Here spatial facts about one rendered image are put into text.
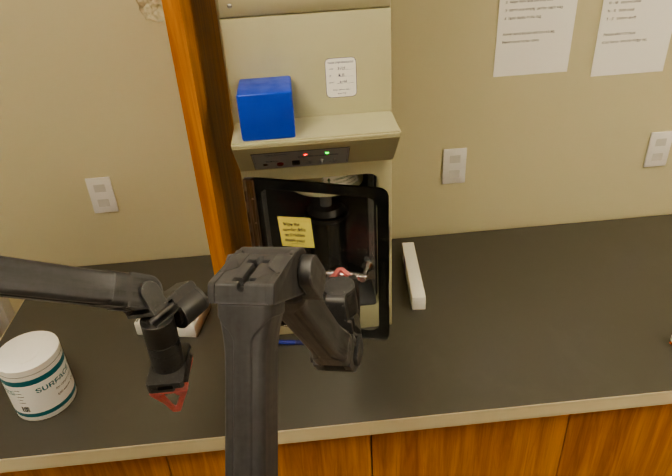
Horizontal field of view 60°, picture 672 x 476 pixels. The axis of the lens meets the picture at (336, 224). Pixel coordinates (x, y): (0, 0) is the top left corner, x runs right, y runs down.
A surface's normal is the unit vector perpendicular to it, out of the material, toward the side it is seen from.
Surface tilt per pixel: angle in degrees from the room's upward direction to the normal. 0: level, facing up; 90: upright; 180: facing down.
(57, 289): 67
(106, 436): 0
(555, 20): 90
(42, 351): 0
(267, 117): 90
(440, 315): 0
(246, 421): 59
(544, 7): 90
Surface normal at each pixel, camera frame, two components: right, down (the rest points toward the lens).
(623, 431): 0.08, 0.51
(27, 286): 0.77, -0.12
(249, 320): -0.24, 0.00
